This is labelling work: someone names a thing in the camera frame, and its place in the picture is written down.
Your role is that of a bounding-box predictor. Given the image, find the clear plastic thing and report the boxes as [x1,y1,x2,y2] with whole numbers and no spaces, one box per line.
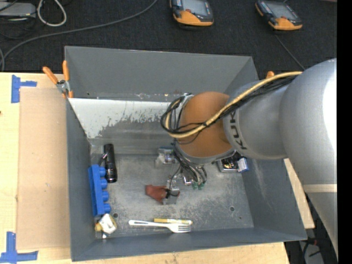
[155,146,176,168]

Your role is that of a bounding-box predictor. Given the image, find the grey metal bin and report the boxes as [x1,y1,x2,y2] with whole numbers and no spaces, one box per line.
[63,45,308,261]

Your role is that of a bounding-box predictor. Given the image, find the blue toy building block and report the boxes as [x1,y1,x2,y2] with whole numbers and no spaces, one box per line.
[87,164,112,218]

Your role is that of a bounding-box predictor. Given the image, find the white and yellow toy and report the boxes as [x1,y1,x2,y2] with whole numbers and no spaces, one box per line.
[94,213,118,239]

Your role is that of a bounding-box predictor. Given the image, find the black cylindrical flashlight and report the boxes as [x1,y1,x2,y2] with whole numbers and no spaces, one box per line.
[103,143,118,184]

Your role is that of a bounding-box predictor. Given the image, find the blue and white small box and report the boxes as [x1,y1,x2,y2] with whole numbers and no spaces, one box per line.
[237,157,250,173]

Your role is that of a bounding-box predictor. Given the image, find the brown cardboard board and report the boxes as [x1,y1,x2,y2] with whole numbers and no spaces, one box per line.
[15,87,72,251]

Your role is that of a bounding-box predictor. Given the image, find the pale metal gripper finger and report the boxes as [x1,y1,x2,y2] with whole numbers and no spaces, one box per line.
[166,178,180,193]
[162,194,178,206]

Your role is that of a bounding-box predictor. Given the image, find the shiny metal box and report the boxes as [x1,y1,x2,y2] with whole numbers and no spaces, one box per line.
[217,153,240,173]

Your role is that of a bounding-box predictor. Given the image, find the white plastic fork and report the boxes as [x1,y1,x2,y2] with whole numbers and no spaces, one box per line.
[128,219,192,234]

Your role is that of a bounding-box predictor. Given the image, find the red-brown leather piece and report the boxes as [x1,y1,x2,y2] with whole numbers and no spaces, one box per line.
[145,184,181,204]

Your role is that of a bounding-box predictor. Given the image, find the yellow and white pen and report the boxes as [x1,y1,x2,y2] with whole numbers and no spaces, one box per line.
[153,218,193,226]

